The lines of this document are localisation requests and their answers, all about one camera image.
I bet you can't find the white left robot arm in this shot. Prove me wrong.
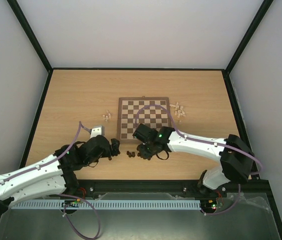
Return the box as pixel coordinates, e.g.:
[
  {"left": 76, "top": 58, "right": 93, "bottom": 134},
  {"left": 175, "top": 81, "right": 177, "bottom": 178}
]
[{"left": 0, "top": 135, "right": 120, "bottom": 215}]

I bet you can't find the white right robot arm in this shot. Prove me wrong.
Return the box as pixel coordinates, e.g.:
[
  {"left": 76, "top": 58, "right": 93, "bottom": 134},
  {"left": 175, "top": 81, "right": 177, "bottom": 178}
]
[{"left": 132, "top": 123, "right": 255, "bottom": 196}]

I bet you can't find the dark chess pieces middle cluster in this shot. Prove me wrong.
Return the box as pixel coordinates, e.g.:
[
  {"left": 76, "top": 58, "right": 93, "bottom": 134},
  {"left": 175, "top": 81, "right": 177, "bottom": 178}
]
[{"left": 126, "top": 151, "right": 135, "bottom": 158}]

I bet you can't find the light chess pieces left pile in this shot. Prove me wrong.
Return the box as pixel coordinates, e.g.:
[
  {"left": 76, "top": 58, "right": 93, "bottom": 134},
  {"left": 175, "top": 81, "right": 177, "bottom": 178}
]
[{"left": 102, "top": 110, "right": 112, "bottom": 123}]

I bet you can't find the light chess pieces pile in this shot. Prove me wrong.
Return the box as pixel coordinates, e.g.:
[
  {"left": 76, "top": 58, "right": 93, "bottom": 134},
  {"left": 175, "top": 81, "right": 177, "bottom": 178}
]
[
  {"left": 102, "top": 110, "right": 112, "bottom": 123},
  {"left": 169, "top": 101, "right": 186, "bottom": 125}
]

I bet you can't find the wooden chess board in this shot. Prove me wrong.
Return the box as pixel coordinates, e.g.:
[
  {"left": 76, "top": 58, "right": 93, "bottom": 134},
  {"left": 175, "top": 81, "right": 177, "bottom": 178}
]
[{"left": 117, "top": 96, "right": 172, "bottom": 144}]

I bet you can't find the light chess pieces right pile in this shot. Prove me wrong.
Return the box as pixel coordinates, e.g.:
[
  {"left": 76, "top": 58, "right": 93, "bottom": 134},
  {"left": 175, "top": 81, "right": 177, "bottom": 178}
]
[{"left": 169, "top": 101, "right": 186, "bottom": 125}]

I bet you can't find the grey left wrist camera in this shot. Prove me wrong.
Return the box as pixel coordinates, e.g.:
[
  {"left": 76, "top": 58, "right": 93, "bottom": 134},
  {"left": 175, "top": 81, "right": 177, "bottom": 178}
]
[{"left": 90, "top": 125, "right": 105, "bottom": 138}]

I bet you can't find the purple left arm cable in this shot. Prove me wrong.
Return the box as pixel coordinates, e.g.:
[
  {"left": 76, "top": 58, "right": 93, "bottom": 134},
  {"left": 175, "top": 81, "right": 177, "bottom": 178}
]
[{"left": 0, "top": 121, "right": 101, "bottom": 240}]

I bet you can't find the light blue cable duct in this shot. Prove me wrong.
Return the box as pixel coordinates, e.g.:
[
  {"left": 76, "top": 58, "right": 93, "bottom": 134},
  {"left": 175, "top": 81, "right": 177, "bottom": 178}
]
[{"left": 12, "top": 199, "right": 201, "bottom": 211}]

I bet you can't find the black enclosure frame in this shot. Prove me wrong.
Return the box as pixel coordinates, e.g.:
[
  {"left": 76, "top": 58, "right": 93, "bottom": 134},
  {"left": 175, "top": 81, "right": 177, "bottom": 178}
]
[{"left": 0, "top": 0, "right": 282, "bottom": 240}]

